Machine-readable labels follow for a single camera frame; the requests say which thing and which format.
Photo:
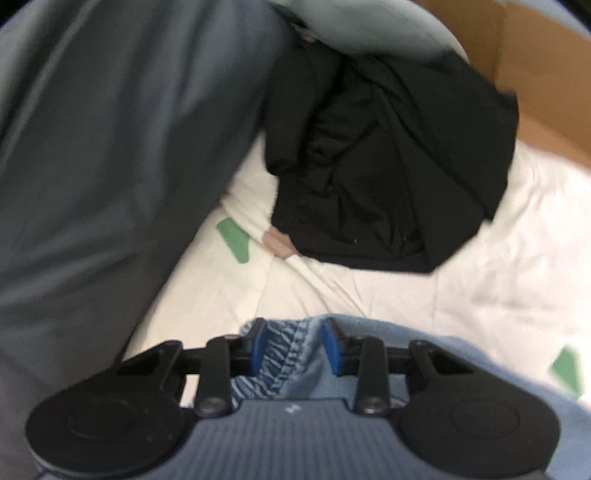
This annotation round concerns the cream bear printed blanket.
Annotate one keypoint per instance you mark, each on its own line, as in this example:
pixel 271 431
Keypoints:
pixel 461 286

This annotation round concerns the long low cardboard sheet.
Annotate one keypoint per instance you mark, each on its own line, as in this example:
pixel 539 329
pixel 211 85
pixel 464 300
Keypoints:
pixel 545 69

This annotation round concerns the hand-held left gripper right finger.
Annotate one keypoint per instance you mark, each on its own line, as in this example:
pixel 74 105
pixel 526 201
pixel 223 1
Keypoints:
pixel 332 350

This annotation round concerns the black garment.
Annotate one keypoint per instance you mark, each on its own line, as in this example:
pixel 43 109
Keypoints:
pixel 392 161

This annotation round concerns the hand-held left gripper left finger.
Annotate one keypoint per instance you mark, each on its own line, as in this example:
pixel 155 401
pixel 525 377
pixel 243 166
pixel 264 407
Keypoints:
pixel 258 345

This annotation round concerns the grey neck pillow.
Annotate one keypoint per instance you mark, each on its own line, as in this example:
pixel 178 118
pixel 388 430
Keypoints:
pixel 369 23

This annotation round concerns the light blue denim pants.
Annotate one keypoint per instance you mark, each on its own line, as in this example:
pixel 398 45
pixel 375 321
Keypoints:
pixel 295 346

